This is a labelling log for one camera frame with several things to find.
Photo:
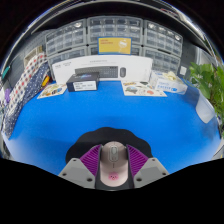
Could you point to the small printed sticker sheet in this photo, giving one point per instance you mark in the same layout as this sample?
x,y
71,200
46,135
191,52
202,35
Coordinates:
x,y
51,91

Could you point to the yellow card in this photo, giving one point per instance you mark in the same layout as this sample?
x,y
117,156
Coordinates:
x,y
114,46

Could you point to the large printed sticker sheet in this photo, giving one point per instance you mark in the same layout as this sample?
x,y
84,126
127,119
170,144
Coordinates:
x,y
143,89

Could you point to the white red-blue dotted cloth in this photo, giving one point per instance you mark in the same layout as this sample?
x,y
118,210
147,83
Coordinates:
x,y
28,78

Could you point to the small black box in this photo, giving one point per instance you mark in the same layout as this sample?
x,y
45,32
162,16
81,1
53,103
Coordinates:
x,y
82,82

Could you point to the white keyboard packaging box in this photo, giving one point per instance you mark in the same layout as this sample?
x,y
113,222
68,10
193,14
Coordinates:
x,y
140,68

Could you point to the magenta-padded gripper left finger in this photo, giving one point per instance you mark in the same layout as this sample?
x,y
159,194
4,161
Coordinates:
x,y
76,172

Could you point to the white and blue tissue box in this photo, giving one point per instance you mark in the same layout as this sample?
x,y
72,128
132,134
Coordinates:
x,y
168,83

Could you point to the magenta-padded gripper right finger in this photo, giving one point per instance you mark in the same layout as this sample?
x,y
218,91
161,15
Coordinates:
x,y
150,170

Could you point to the black round-eyed mouse pad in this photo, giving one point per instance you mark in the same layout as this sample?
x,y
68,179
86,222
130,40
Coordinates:
x,y
110,133

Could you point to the navy dotted cloth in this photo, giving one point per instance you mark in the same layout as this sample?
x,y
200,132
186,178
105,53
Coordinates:
x,y
18,110

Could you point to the pink computer mouse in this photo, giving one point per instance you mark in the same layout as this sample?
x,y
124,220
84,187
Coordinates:
x,y
114,165

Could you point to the green potted plant white pot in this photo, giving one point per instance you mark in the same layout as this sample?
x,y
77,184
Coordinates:
x,y
210,83

